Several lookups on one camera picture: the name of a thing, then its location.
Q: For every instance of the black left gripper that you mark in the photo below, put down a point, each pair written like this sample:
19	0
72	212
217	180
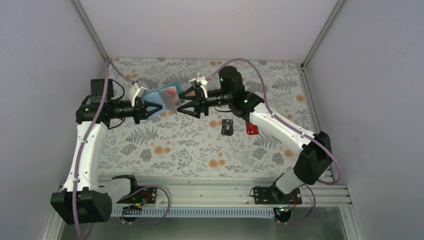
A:
141	110

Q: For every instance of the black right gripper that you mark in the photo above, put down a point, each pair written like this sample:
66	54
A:
199	98

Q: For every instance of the blue card holder wallet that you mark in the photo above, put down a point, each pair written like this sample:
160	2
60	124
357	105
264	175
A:
153	97

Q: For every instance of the white card with red circle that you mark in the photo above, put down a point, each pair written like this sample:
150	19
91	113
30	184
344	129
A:
170	99

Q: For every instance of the black credit card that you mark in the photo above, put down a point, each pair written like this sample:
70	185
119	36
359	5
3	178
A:
227	127

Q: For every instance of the red credit card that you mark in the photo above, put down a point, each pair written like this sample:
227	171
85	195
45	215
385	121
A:
251	129

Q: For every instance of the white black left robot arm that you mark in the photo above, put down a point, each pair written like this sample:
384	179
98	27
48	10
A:
81	199

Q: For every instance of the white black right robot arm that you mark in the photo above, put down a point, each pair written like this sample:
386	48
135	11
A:
313	149

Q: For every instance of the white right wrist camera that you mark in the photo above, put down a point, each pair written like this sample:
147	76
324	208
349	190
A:
199	82

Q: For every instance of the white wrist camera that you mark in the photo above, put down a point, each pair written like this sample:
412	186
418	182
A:
199	82
138	90

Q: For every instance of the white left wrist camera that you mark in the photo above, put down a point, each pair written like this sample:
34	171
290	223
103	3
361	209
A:
138	90

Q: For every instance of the aluminium rail base frame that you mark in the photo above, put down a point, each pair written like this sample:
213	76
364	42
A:
235	191

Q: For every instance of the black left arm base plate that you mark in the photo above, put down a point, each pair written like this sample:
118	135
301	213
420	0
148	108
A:
147	195

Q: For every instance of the white slotted cable duct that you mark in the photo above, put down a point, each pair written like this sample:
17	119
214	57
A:
202	212

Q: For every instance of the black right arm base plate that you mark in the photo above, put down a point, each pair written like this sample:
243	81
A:
273	196

